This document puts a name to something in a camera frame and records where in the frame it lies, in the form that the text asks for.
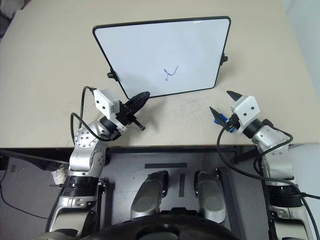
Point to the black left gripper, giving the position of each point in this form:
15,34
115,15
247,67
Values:
126,116

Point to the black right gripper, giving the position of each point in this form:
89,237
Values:
232,122

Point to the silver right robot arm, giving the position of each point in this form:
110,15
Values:
272,143

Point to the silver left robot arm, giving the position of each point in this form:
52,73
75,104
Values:
85,141

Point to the black whiteboard stand knob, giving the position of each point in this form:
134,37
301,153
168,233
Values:
224,59
110,75

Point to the black framed whiteboard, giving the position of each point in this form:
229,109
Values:
160,50

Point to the black floor platform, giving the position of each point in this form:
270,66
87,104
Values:
125,162

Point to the long black tape strip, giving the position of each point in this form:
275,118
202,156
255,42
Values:
165,165

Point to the short black tape strip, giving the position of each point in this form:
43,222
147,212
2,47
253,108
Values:
182,185

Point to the grey right robot foot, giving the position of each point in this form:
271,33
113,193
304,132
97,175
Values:
210,197

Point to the grey robot foot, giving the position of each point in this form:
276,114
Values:
147,195
210,197

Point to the grey left robot foot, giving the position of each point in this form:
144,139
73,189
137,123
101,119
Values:
147,195

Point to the white shoe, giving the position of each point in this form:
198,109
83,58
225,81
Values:
59,176

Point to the dark rounded robot torso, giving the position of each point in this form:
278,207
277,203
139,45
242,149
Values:
160,228

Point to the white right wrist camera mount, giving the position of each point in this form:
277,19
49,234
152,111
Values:
246,110

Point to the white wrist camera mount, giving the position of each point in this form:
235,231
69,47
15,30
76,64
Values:
105,102
246,110

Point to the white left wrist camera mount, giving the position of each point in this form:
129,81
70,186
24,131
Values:
105,102

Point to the dark table frame bar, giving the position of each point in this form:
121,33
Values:
32,157

